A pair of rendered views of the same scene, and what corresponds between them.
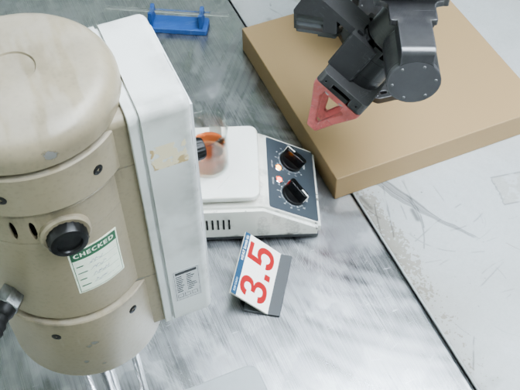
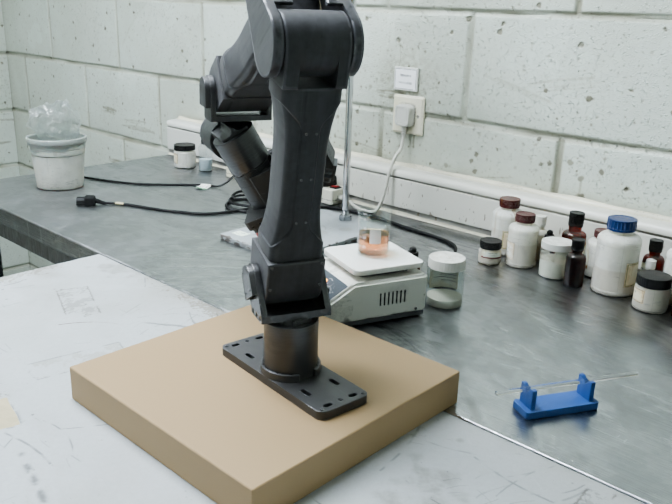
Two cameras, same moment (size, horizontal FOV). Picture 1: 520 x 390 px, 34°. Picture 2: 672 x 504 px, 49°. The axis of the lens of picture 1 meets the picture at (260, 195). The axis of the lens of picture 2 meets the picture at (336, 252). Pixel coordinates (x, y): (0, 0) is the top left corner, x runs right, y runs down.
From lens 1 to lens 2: 1.78 m
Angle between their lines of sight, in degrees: 106
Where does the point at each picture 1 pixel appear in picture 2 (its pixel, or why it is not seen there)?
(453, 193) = not seen: hidden behind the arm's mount
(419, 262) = (191, 306)
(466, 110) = (163, 350)
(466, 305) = (151, 296)
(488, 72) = (139, 384)
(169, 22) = (565, 399)
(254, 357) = not seen: hidden behind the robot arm
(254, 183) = (331, 250)
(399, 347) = (196, 277)
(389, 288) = (211, 294)
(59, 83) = not seen: outside the picture
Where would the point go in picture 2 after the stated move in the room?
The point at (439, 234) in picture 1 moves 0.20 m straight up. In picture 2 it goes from (178, 319) to (172, 189)
